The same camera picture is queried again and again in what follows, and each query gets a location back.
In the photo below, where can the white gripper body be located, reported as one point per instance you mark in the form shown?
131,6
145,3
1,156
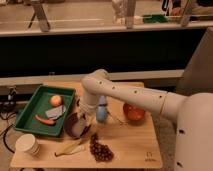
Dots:
86,110

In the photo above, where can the purple bowl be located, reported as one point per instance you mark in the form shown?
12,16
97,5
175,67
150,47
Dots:
70,121

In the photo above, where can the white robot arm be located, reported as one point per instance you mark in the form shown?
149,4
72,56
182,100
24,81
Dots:
193,115

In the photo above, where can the orange wooden bowl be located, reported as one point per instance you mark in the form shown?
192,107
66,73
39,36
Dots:
133,113

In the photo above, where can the grey cloth piece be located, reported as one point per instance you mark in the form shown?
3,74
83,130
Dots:
56,112

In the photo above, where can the red yellow apple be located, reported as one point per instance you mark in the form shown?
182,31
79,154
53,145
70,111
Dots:
56,100

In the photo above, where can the metal fork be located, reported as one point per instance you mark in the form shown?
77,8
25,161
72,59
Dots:
116,119

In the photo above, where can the yellow banana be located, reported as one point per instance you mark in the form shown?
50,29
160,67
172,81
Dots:
70,147

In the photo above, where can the red sausage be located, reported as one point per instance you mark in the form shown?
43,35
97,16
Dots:
45,121

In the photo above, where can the green plastic tray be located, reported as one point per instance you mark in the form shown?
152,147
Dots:
39,104

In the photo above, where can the wooden folding table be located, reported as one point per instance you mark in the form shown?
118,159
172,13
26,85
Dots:
134,146

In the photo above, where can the bunch of dark grapes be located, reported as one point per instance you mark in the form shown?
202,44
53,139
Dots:
101,153

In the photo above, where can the green box in background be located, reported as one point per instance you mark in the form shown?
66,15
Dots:
154,18

